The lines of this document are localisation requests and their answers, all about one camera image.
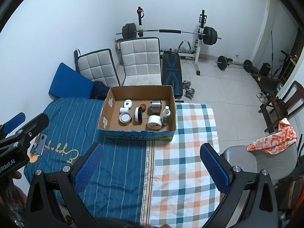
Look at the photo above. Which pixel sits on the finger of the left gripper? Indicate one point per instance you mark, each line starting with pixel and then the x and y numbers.
pixel 12 124
pixel 30 129

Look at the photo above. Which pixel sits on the chrome dumbbell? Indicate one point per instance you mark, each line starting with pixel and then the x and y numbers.
pixel 189 91

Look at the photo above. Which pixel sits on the cardboard box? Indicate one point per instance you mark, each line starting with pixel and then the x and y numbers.
pixel 110 126

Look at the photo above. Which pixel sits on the grey chair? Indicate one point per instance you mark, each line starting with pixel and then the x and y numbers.
pixel 279 166

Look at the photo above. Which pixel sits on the white padded chair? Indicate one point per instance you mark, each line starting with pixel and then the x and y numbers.
pixel 141 61
pixel 97 66

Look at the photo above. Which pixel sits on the black blue weight bench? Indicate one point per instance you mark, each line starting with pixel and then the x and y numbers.
pixel 171 73

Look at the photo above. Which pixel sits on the person left hand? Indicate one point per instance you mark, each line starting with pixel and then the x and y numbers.
pixel 13 200

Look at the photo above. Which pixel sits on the barbell on rack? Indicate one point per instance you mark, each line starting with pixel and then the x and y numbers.
pixel 208 36

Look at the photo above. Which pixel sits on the spray bottle teal red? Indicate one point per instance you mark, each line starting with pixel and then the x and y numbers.
pixel 166 115

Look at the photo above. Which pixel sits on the white earbud case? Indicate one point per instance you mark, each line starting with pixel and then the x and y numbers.
pixel 128 103

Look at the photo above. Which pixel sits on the dark blue clothing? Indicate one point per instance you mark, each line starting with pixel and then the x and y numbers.
pixel 99 91

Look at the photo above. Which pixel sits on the white padded chair right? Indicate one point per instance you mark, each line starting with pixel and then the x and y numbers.
pixel 141 61

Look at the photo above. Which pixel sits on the brown round object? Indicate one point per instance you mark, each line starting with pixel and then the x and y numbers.
pixel 143 107

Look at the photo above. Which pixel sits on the wooden chair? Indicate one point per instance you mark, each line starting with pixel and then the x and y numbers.
pixel 276 109

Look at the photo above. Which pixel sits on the round tin white lid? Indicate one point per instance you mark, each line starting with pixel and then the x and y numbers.
pixel 125 118

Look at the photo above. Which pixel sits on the orange white cloth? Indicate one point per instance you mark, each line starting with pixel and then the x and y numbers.
pixel 278 142

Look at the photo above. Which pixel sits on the barbell on floor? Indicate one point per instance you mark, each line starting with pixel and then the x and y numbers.
pixel 224 62

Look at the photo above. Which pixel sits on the white shoes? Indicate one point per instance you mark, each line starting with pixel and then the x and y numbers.
pixel 262 97

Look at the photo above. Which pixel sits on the blue striped blanket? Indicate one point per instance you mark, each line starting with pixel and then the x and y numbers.
pixel 99 180

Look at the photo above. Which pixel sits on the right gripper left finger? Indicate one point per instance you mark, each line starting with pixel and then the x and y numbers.
pixel 43 208

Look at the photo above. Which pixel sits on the white tape roll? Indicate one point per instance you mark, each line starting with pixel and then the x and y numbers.
pixel 154 122

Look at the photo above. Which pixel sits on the small white jar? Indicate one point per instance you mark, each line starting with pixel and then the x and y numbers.
pixel 124 109

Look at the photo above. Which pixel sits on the white padded chair left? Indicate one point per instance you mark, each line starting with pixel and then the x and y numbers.
pixel 97 66

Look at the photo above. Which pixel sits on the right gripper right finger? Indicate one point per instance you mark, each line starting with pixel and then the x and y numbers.
pixel 260 208

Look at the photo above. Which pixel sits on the plaid checkered blanket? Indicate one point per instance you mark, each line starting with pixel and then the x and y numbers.
pixel 178 189

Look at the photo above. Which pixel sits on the silver metal tin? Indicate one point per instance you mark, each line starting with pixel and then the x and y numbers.
pixel 155 106

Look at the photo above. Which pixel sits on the black jar white lid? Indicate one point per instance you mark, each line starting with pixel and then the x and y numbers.
pixel 138 115

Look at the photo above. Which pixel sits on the blue foam mat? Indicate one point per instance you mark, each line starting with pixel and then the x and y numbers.
pixel 68 83

